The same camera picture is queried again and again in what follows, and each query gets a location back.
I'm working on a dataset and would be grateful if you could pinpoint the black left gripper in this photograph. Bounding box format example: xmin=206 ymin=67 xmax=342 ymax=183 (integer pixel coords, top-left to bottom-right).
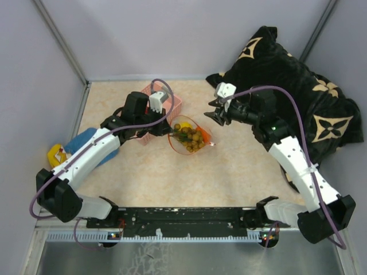
xmin=135 ymin=106 xmax=173 ymax=136

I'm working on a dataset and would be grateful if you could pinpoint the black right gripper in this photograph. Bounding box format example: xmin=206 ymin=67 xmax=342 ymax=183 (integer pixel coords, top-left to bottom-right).
xmin=204 ymin=99 xmax=259 ymax=126

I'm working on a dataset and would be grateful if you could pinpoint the pink plastic basket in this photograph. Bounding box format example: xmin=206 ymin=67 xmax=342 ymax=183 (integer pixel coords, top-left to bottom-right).
xmin=136 ymin=82 xmax=182 ymax=146

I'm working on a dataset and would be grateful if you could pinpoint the red orange tangerine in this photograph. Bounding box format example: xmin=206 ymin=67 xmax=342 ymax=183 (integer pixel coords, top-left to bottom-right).
xmin=199 ymin=128 xmax=212 ymax=144

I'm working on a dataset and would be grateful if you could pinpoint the yellow lemon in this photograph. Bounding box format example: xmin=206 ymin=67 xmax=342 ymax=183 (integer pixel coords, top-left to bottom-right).
xmin=180 ymin=122 xmax=193 ymax=129

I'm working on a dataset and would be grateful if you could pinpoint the brown longan bunch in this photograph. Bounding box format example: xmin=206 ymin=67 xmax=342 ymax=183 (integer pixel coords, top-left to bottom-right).
xmin=172 ymin=123 xmax=206 ymax=154

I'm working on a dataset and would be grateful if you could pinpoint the clear zip top bag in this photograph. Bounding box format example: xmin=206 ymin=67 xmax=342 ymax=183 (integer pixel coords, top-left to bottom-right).
xmin=168 ymin=115 xmax=216 ymax=155

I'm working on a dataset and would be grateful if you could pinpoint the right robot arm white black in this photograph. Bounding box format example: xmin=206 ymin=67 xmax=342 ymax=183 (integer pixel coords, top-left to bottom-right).
xmin=205 ymin=89 xmax=356 ymax=249

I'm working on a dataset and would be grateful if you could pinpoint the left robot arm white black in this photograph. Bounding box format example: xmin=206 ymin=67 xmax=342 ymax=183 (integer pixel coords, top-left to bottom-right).
xmin=32 ymin=91 xmax=171 ymax=227

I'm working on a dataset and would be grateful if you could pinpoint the blue cloth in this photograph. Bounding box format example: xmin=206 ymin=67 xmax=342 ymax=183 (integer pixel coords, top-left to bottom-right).
xmin=64 ymin=128 xmax=119 ymax=167

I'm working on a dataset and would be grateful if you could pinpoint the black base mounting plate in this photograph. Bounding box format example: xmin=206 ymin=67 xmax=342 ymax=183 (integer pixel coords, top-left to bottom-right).
xmin=87 ymin=207 xmax=273 ymax=238

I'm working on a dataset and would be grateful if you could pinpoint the black floral pillow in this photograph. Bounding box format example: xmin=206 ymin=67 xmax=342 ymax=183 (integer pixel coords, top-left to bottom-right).
xmin=205 ymin=26 xmax=364 ymax=193

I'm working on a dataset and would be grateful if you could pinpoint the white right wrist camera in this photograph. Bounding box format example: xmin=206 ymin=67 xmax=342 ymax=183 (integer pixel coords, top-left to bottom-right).
xmin=214 ymin=82 xmax=236 ymax=112

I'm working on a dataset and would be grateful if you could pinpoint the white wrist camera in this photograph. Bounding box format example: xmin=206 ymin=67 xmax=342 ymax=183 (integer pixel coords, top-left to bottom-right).
xmin=214 ymin=82 xmax=236 ymax=112
xmin=149 ymin=91 xmax=169 ymax=113

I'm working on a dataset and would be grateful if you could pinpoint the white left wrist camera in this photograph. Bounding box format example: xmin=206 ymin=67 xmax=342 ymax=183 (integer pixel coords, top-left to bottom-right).
xmin=149 ymin=91 xmax=169 ymax=113

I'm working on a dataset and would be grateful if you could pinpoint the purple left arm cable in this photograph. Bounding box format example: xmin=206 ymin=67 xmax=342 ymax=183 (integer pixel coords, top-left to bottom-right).
xmin=29 ymin=78 xmax=175 ymax=250

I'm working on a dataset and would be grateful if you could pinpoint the white slotted cable duct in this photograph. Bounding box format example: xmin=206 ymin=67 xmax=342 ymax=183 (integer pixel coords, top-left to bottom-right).
xmin=45 ymin=229 xmax=269 ymax=243

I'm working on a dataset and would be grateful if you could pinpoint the aluminium frame rail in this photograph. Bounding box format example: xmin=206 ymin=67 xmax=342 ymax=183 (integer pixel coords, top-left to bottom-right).
xmin=34 ymin=207 xmax=349 ymax=235

